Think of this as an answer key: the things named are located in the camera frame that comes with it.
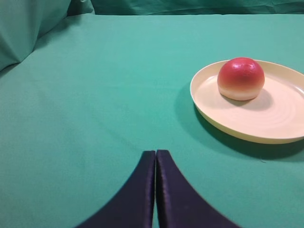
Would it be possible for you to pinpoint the green cloth backdrop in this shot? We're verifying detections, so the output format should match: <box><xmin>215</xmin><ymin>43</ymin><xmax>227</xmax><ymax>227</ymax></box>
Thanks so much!
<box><xmin>0</xmin><ymin>0</ymin><xmax>304</xmax><ymax>72</ymax></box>

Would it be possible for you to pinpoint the yellow plastic plate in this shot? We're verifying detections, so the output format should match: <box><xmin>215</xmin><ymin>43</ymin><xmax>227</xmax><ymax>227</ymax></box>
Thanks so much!
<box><xmin>190</xmin><ymin>60</ymin><xmax>304</xmax><ymax>144</ymax></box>

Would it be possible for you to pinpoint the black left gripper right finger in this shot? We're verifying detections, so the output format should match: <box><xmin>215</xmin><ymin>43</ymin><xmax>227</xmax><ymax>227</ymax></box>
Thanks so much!
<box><xmin>156</xmin><ymin>150</ymin><xmax>239</xmax><ymax>228</ymax></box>

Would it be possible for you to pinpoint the red and yellow bread bun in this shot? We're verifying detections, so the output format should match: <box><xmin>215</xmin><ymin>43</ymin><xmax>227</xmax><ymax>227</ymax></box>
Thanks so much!
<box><xmin>217</xmin><ymin>57</ymin><xmax>265</xmax><ymax>101</ymax></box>

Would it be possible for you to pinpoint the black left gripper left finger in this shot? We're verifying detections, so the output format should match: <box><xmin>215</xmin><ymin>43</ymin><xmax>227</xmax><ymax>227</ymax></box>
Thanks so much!
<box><xmin>78</xmin><ymin>151</ymin><xmax>156</xmax><ymax>228</ymax></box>

